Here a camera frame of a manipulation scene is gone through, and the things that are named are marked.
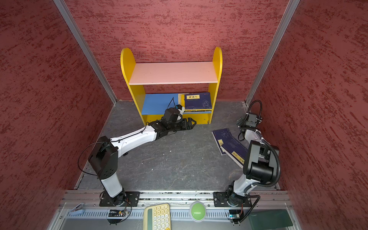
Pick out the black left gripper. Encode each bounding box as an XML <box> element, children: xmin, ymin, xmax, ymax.
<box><xmin>169</xmin><ymin>118</ymin><xmax>197</xmax><ymax>132</ymax></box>

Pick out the yellow cartoon book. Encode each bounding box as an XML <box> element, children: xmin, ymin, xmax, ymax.
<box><xmin>178</xmin><ymin>94</ymin><xmax>211</xmax><ymax>113</ymax></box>

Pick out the dark blue book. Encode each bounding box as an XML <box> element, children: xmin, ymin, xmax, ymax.
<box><xmin>212</xmin><ymin>128</ymin><xmax>233</xmax><ymax>156</ymax></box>
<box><xmin>184</xmin><ymin>92</ymin><xmax>212</xmax><ymax>110</ymax></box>
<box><xmin>221</xmin><ymin>138</ymin><xmax>249</xmax><ymax>168</ymax></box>

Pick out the dark blue book top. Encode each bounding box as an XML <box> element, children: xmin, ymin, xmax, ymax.
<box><xmin>221</xmin><ymin>138</ymin><xmax>249</xmax><ymax>168</ymax></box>

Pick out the dark blue book bottom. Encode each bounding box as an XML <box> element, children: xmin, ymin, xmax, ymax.
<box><xmin>212</xmin><ymin>128</ymin><xmax>233</xmax><ymax>156</ymax></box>

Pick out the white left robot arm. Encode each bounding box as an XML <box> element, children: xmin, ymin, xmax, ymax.
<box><xmin>88</xmin><ymin>118</ymin><xmax>196</xmax><ymax>198</ymax></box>

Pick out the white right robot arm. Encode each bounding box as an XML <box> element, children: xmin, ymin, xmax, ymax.
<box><xmin>227</xmin><ymin>112</ymin><xmax>281</xmax><ymax>207</ymax></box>

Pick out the yellow wooden bookshelf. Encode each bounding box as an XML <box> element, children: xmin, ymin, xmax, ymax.
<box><xmin>120</xmin><ymin>47</ymin><xmax>223</xmax><ymax>124</ymax></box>

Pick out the green round button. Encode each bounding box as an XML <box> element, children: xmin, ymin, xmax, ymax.
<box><xmin>189</xmin><ymin>201</ymin><xmax>207</xmax><ymax>222</ymax></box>

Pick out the right circuit board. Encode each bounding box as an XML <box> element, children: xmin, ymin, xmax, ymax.
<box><xmin>228</xmin><ymin>209</ymin><xmax>242</xmax><ymax>219</ymax></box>

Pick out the circuit board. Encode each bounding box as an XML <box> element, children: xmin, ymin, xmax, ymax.
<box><xmin>228</xmin><ymin>209</ymin><xmax>242</xmax><ymax>219</ymax></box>
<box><xmin>107</xmin><ymin>209</ymin><xmax>127</xmax><ymax>219</ymax></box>

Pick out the yellow calculator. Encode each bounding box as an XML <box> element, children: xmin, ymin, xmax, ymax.
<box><xmin>143</xmin><ymin>203</ymin><xmax>172</xmax><ymax>230</ymax></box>

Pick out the left circuit board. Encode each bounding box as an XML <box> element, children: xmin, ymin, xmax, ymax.
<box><xmin>107</xmin><ymin>209</ymin><xmax>127</xmax><ymax>219</ymax></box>

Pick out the metal clip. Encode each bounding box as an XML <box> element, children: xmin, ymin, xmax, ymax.
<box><xmin>69</xmin><ymin>203</ymin><xmax>85</xmax><ymax>216</ymax></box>

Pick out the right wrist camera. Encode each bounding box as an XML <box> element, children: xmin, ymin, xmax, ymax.
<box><xmin>245</xmin><ymin>113</ymin><xmax>262</xmax><ymax>127</ymax></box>

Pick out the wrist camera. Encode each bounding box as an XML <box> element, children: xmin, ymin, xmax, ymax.
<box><xmin>245</xmin><ymin>113</ymin><xmax>262</xmax><ymax>127</ymax></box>
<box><xmin>162</xmin><ymin>104</ymin><xmax>183</xmax><ymax>123</ymax></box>

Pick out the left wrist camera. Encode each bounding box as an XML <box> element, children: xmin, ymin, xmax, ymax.
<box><xmin>162</xmin><ymin>104</ymin><xmax>183</xmax><ymax>123</ymax></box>

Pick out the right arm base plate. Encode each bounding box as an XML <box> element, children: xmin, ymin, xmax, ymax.
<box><xmin>213</xmin><ymin>192</ymin><xmax>252</xmax><ymax>208</ymax></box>

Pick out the aluminium corner post right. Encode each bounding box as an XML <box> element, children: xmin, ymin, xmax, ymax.
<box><xmin>244</xmin><ymin>0</ymin><xmax>300</xmax><ymax>108</ymax></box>

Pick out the aluminium corner post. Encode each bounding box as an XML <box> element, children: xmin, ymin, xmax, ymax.
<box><xmin>244</xmin><ymin>0</ymin><xmax>300</xmax><ymax>108</ymax></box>
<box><xmin>53</xmin><ymin>0</ymin><xmax>118</xmax><ymax>105</ymax></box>

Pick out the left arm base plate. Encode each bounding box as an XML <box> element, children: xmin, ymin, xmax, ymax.
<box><xmin>99</xmin><ymin>190</ymin><xmax>140</xmax><ymax>207</ymax></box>

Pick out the aluminium corner post left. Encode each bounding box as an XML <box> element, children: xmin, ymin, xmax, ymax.
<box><xmin>53</xmin><ymin>0</ymin><xmax>118</xmax><ymax>105</ymax></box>

